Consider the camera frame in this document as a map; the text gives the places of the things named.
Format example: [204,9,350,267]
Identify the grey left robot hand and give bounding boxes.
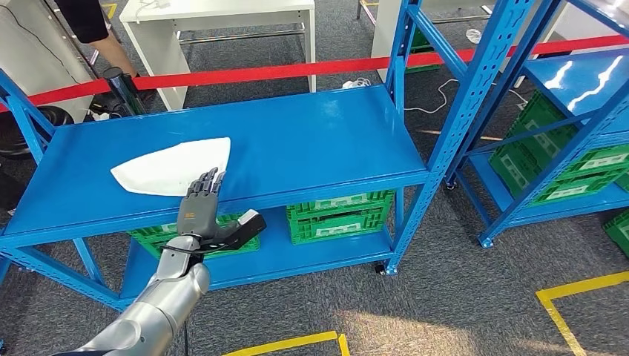
[177,167,227,238]

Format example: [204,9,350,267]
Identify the white curved shell part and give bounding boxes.
[110,136,232,198]

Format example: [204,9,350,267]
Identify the blue metal shelf rack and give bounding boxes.
[442,0,629,249]
[0,0,534,313]

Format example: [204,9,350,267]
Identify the green plastic crate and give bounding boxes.
[126,212,261,260]
[286,190,395,245]
[508,90,629,180]
[602,208,629,259]
[489,142,629,206]
[404,27,442,75]

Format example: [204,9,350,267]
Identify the white table with chrome bar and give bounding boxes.
[119,0,317,111]

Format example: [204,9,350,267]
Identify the short red barrier belt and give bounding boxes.
[0,78,111,115]

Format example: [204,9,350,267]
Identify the long red barrier belt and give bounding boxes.
[131,33,629,92]

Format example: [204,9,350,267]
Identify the person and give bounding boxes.
[53,0,145,81]

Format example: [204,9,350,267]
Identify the black round ribbed base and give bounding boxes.
[0,105,75,161]

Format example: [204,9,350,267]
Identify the pale grey cabinet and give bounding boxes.
[0,0,94,124]

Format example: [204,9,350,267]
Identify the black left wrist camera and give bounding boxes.
[201,209,267,251]

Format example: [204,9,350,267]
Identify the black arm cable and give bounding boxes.
[159,235,232,356]

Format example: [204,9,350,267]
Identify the black stanchion post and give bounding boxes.
[102,66,147,116]

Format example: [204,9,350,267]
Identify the chrome tube frame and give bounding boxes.
[39,0,122,79]

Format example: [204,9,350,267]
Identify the white floor cable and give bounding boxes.
[403,78,529,115]

